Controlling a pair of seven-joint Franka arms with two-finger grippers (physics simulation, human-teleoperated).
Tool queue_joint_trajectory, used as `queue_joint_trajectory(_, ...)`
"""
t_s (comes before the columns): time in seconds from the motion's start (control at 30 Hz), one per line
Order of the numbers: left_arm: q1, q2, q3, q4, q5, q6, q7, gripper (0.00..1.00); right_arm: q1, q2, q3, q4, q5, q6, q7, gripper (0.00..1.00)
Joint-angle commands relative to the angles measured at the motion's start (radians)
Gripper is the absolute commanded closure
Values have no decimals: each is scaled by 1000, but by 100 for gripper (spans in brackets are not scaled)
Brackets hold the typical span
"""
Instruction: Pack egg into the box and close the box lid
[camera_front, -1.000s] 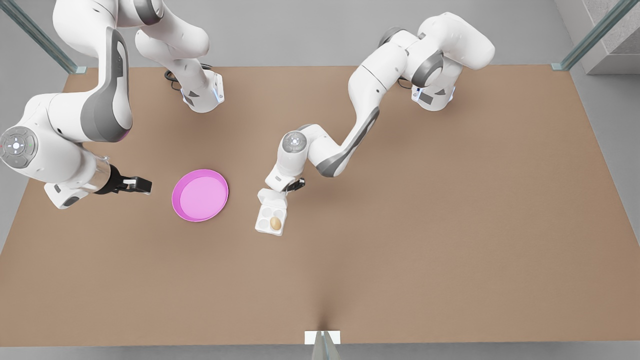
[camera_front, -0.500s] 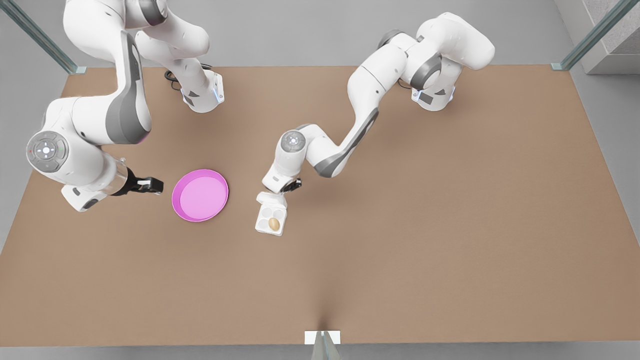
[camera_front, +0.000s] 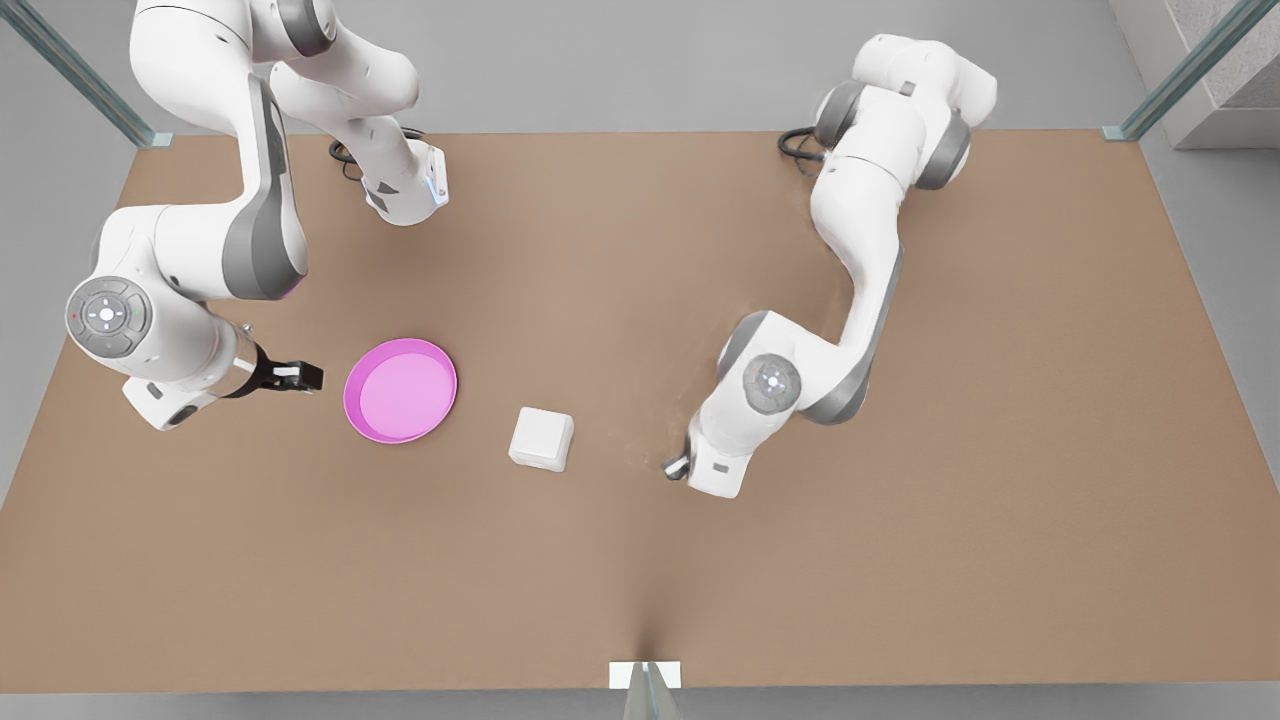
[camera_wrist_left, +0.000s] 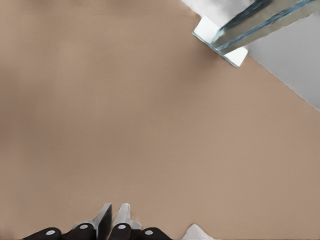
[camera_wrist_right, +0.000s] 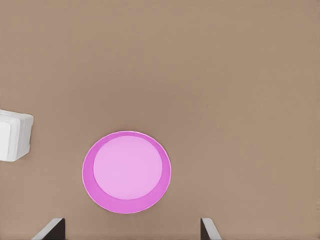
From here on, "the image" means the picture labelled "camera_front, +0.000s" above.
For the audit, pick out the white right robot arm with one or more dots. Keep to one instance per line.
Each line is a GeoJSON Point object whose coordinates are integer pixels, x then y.
{"type": "Point", "coordinates": [180, 250]}

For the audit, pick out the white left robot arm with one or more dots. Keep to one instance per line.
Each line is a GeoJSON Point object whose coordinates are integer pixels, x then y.
{"type": "Point", "coordinates": [865, 200]}

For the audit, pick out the white square box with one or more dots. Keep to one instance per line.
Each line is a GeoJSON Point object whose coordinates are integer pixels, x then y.
{"type": "Point", "coordinates": [541, 438]}

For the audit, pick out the pink round plate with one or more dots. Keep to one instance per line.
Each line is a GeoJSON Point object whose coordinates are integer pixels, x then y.
{"type": "Point", "coordinates": [400, 392]}

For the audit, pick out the grey stepped block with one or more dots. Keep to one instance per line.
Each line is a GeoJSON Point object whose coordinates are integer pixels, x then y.
{"type": "Point", "coordinates": [1235, 95]}

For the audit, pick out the silver frame post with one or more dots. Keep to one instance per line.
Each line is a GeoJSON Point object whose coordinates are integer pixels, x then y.
{"type": "Point", "coordinates": [1185, 70]}
{"type": "Point", "coordinates": [75, 72]}
{"type": "Point", "coordinates": [646, 690]}

